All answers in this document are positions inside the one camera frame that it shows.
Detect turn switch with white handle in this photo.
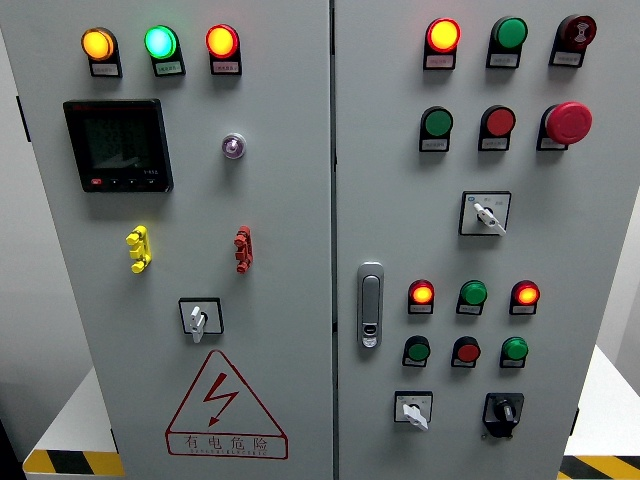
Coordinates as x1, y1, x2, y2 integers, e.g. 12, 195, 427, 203
178, 297, 225, 344
393, 390, 434, 432

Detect pale grey cabinet door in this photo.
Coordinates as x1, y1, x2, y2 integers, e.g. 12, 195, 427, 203
332, 0, 640, 480
0, 0, 335, 480

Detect silver door lock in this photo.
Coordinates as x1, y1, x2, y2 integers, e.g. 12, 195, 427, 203
356, 261, 385, 349

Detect small red lit lamp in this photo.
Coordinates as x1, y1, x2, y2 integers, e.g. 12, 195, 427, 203
511, 279, 542, 306
408, 279, 436, 305

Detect small white lamp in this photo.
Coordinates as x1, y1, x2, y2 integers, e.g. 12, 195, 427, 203
221, 132, 247, 160

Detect small green push button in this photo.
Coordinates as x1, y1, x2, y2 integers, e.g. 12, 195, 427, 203
501, 336, 530, 362
403, 335, 432, 363

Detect small green lamp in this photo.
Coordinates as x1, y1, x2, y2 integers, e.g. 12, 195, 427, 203
459, 279, 489, 306

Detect large green push button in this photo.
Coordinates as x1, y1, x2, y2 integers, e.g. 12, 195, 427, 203
420, 106, 455, 139
491, 16, 529, 50

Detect small red push button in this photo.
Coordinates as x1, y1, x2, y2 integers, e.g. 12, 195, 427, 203
452, 336, 482, 364

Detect large red push button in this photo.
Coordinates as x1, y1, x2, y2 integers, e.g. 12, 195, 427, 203
480, 104, 517, 138

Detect large red-rimmed lit lamp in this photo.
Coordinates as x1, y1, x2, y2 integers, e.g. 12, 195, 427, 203
425, 17, 462, 53
205, 24, 240, 60

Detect red warning triangle sticker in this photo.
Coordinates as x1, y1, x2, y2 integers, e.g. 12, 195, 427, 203
165, 349, 290, 461

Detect black display meter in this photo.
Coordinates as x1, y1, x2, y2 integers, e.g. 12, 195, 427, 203
62, 98, 175, 194

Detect large lit green lamp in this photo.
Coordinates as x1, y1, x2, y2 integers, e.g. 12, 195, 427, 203
144, 24, 179, 60

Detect large red stop button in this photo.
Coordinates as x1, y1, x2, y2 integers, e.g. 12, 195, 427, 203
542, 101, 594, 146

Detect large yellow lamp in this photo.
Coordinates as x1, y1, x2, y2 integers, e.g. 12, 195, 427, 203
81, 27, 116, 62

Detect dark red buzzer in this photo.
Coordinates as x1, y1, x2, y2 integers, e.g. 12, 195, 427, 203
558, 13, 598, 50

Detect black yellow striped tape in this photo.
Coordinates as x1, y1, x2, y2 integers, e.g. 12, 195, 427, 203
22, 449, 126, 479
557, 454, 640, 480

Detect small red handle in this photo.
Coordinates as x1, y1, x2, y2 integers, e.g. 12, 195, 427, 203
233, 225, 253, 275

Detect large turn switch white handle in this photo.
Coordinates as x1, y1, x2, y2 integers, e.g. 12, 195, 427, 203
458, 190, 512, 237

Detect small yellow handle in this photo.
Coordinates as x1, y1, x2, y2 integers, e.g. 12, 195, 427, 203
125, 224, 152, 275

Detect turn switch with black handle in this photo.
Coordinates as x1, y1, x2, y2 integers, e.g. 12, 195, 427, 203
481, 392, 526, 440

